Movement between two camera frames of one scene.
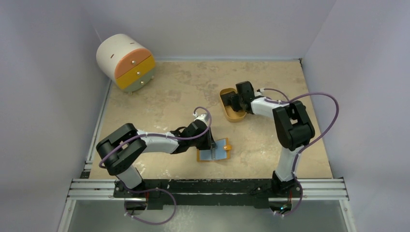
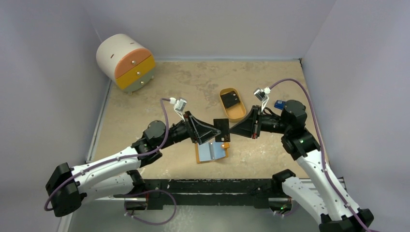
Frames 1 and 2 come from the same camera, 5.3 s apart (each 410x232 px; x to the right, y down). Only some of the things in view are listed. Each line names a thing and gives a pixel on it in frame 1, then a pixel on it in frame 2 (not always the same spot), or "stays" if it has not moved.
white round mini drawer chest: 126,61 stays
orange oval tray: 231,115 stays
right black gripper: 234,102 → 255,121
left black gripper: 209,143 → 191,123
